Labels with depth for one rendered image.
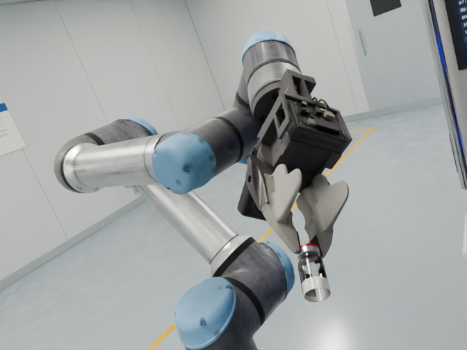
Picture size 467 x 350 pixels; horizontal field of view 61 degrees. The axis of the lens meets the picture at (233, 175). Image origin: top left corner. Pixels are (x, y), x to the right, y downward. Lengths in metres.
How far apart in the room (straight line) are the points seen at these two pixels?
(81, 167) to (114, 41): 5.63
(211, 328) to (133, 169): 0.28
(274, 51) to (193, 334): 0.45
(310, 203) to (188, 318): 0.37
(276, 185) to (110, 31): 6.03
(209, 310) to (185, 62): 6.56
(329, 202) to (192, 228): 0.46
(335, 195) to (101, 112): 5.56
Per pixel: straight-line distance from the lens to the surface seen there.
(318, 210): 0.40
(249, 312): 0.74
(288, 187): 0.36
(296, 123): 0.39
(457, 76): 1.14
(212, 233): 0.80
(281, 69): 0.51
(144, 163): 0.59
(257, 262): 0.78
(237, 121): 0.57
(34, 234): 5.30
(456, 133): 1.11
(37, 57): 5.68
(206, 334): 0.70
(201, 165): 0.50
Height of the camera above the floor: 1.36
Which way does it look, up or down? 14 degrees down
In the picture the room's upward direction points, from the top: 20 degrees counter-clockwise
